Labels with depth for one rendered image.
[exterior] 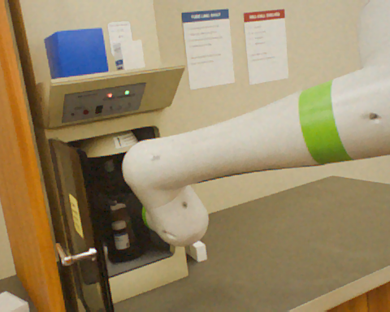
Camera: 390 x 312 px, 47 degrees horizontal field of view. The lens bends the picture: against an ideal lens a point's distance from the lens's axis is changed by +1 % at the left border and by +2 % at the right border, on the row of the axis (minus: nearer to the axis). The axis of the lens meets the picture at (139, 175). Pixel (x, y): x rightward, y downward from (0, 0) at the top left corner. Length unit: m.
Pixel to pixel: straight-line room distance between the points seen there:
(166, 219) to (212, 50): 1.02
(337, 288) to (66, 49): 0.82
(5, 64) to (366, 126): 0.63
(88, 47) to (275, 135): 0.45
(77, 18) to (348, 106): 0.64
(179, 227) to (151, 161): 0.15
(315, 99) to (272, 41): 1.30
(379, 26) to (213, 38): 1.09
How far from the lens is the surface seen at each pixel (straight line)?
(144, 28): 1.11
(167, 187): 0.79
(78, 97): 0.94
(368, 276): 1.24
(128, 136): 1.12
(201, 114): 1.71
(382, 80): 0.63
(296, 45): 2.03
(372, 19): 0.74
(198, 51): 1.71
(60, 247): 0.82
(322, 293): 1.15
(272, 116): 0.67
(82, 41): 0.93
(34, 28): 1.02
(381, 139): 0.63
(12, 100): 0.90
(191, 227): 0.84
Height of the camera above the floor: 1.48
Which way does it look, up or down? 12 degrees down
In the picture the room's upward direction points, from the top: 8 degrees counter-clockwise
